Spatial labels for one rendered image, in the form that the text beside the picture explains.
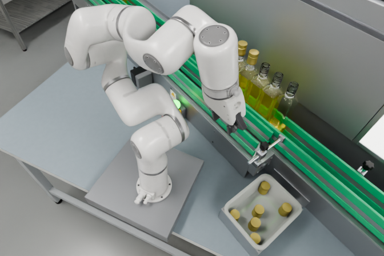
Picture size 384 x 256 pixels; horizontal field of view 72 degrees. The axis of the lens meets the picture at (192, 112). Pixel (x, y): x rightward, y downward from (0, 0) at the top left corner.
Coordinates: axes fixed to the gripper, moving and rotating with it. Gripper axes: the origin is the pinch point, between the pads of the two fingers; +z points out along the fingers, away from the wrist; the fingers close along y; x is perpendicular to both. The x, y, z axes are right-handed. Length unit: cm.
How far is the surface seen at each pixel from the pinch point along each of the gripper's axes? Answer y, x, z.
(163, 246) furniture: 7, 43, 90
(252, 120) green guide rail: 5.6, -16.8, 28.6
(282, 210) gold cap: -21.6, -3.5, 40.0
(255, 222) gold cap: -18.9, 6.5, 36.2
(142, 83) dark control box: 61, 2, 39
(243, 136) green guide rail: 3.1, -9.4, 27.5
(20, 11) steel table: 289, 34, 93
